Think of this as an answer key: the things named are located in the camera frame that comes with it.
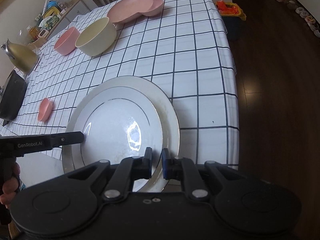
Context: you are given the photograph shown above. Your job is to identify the large white floral plate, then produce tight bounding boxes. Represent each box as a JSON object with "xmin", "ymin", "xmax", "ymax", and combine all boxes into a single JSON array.
[{"xmin": 62, "ymin": 76, "xmax": 180, "ymax": 192}]

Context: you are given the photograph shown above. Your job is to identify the pink round bowl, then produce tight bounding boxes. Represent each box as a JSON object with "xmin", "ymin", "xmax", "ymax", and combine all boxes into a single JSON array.
[{"xmin": 54, "ymin": 27, "xmax": 80, "ymax": 56}]

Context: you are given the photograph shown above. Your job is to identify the pink mouse-shaped divided plate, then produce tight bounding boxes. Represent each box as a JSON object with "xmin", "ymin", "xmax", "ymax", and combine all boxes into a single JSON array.
[{"xmin": 107, "ymin": 0, "xmax": 164, "ymax": 24}]

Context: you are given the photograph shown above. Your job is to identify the small white rimmed plate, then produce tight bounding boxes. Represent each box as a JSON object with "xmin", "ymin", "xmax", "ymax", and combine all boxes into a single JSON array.
[{"xmin": 68, "ymin": 86, "xmax": 163, "ymax": 169}]

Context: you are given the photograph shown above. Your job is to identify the person's left hand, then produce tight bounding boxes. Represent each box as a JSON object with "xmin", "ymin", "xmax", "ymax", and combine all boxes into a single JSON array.
[{"xmin": 1, "ymin": 163, "xmax": 20, "ymax": 209}]

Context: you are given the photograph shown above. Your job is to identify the small pink heart dish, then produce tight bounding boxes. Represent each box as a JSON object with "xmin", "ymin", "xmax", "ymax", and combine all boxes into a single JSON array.
[{"xmin": 37, "ymin": 98, "xmax": 53, "ymax": 122}]

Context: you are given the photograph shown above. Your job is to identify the black pot with lid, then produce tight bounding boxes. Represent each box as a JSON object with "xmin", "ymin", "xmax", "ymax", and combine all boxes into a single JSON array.
[{"xmin": 0, "ymin": 70, "xmax": 27, "ymax": 126}]

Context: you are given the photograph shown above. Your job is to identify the gold kettle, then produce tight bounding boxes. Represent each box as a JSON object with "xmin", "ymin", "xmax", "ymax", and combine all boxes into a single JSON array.
[{"xmin": 1, "ymin": 39, "xmax": 39, "ymax": 75}]

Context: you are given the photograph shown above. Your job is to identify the cream round bowl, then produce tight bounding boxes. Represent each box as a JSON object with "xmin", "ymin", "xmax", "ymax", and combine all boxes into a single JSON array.
[{"xmin": 75, "ymin": 17, "xmax": 117, "ymax": 57}]

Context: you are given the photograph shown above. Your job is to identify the white black checked tablecloth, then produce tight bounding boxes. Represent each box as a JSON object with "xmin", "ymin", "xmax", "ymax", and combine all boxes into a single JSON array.
[{"xmin": 1, "ymin": 0, "xmax": 239, "ymax": 168}]

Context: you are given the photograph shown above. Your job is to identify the white drawer cabinet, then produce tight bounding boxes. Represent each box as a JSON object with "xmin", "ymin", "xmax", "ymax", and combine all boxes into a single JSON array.
[{"xmin": 46, "ymin": 0, "xmax": 90, "ymax": 40}]

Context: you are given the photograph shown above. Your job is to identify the bin with orange bag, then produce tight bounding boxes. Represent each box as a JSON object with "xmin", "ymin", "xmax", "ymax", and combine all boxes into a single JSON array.
[{"xmin": 215, "ymin": 0, "xmax": 247, "ymax": 41}]

